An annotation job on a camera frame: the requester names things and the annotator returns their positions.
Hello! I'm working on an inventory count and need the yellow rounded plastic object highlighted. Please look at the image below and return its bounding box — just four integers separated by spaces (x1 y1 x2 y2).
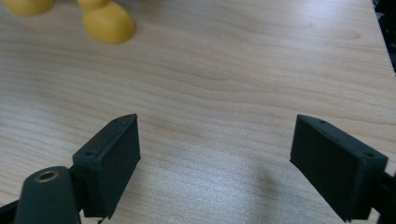
1 0 54 16
76 0 136 45

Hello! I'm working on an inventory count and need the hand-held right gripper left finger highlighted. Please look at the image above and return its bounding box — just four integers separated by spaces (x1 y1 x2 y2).
72 113 142 219

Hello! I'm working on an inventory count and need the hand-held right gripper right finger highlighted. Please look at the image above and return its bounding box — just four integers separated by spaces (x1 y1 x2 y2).
290 114 389 223

